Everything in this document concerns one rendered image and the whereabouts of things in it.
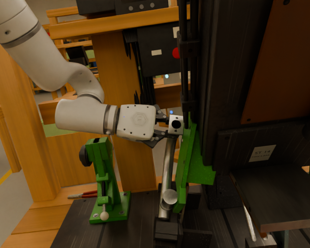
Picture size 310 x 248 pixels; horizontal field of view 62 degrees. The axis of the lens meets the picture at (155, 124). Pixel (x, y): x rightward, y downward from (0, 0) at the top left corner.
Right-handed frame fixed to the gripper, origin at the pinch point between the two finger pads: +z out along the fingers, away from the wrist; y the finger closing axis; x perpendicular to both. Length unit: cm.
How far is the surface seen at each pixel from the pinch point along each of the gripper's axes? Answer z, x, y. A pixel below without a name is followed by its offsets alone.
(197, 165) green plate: 6.1, -5.4, -11.6
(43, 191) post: -46, 48, -14
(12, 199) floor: -142, 241, 2
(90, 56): -183, 528, 436
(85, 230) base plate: -22.7, 28.4, -27.6
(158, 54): -6.2, -2.7, 22.7
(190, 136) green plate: 2.8, -11.6, -6.9
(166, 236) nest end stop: 1.5, 8.4, -27.7
